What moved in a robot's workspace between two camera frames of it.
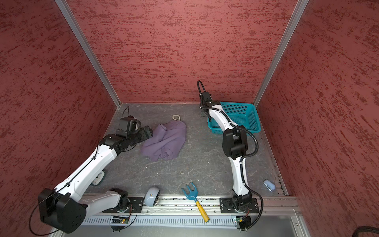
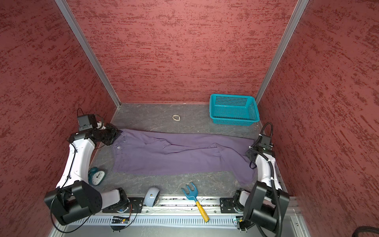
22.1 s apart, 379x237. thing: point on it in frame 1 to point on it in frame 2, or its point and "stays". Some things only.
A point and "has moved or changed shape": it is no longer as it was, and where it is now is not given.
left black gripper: (142, 131) to (115, 134)
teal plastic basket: (239, 113) has moved or changed shape
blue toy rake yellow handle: (193, 194) stays
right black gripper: (203, 112) to (248, 151)
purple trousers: (164, 141) has moved or changed shape
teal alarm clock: (99, 178) stays
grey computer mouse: (151, 196) stays
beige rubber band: (176, 117) stays
